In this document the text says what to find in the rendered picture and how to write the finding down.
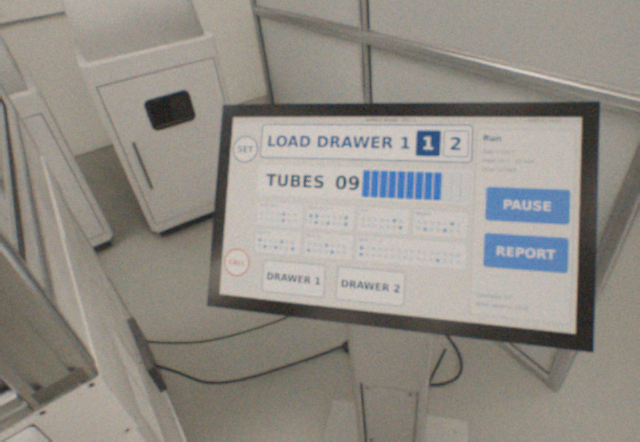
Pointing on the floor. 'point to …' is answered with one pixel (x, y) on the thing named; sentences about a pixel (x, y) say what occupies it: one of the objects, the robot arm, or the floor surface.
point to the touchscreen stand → (389, 391)
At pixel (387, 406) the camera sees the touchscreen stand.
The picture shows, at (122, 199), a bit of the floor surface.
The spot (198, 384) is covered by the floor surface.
